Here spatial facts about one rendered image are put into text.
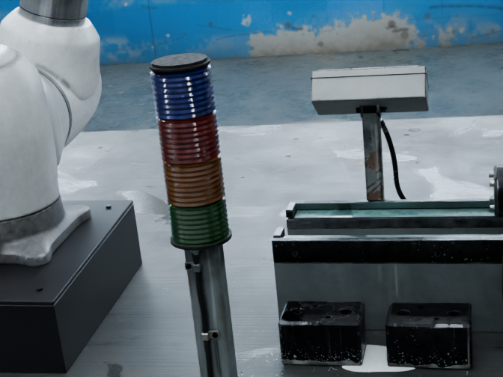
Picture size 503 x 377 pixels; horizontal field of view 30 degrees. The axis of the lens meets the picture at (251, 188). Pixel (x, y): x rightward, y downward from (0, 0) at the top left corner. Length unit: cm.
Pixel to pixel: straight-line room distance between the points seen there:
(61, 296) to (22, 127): 23
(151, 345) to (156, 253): 31
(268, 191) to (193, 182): 85
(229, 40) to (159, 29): 53
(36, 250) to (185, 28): 577
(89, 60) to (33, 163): 23
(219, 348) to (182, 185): 19
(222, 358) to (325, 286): 25
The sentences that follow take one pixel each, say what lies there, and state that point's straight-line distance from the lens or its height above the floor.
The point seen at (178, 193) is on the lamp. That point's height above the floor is 109.
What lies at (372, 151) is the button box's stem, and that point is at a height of 95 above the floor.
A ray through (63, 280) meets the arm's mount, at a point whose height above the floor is 90.
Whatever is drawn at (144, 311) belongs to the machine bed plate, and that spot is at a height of 80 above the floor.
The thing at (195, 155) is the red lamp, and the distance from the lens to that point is 91.
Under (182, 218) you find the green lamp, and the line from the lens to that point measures 94.
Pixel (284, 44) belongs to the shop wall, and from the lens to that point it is 689.
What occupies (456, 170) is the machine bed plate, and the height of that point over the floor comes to 80.
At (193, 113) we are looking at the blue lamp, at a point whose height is 117.
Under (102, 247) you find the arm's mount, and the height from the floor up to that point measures 89.
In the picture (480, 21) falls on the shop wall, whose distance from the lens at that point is 678.
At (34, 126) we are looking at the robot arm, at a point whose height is 108.
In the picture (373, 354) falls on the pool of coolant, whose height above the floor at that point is 80.
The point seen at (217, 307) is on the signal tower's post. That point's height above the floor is 96.
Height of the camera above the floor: 140
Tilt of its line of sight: 20 degrees down
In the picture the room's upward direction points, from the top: 6 degrees counter-clockwise
